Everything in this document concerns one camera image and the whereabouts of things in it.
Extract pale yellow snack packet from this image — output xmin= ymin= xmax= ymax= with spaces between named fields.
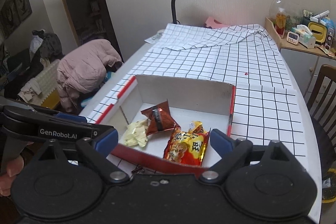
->
xmin=123 ymin=119 xmax=149 ymax=148

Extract red yellow snack bag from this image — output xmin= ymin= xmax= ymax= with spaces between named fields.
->
xmin=163 ymin=121 xmax=210 ymax=166

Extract red brown triangular snack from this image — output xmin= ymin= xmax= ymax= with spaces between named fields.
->
xmin=141 ymin=101 xmax=179 ymax=136

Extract person's left hand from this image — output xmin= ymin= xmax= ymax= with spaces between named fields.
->
xmin=0 ymin=141 xmax=34 ymax=197

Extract white checkered tablecloth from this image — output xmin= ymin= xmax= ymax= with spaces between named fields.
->
xmin=81 ymin=24 xmax=309 ymax=167

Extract red cardboard box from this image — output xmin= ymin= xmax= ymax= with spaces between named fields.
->
xmin=96 ymin=75 xmax=236 ymax=174

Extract pink puffer jacket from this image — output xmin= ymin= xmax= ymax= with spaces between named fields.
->
xmin=56 ymin=39 xmax=122 ymax=113

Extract yellow woven waste basket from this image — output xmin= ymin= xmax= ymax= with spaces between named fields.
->
xmin=322 ymin=168 xmax=336 ymax=203

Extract wooden chair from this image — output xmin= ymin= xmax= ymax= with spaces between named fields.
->
xmin=307 ymin=65 xmax=335 ymax=173

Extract wooden corner cabinet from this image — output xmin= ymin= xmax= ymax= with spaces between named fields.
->
xmin=264 ymin=17 xmax=335 ymax=99

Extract white digital timer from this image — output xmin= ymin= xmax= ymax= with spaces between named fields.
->
xmin=286 ymin=31 xmax=299 ymax=46

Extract tissue box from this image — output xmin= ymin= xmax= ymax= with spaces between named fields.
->
xmin=291 ymin=24 xmax=316 ymax=49

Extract orange drink bottle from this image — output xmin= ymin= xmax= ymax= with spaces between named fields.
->
xmin=275 ymin=7 xmax=286 ymax=38

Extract dark wall picture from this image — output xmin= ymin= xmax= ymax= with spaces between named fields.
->
xmin=1 ymin=0 xmax=33 ymax=39

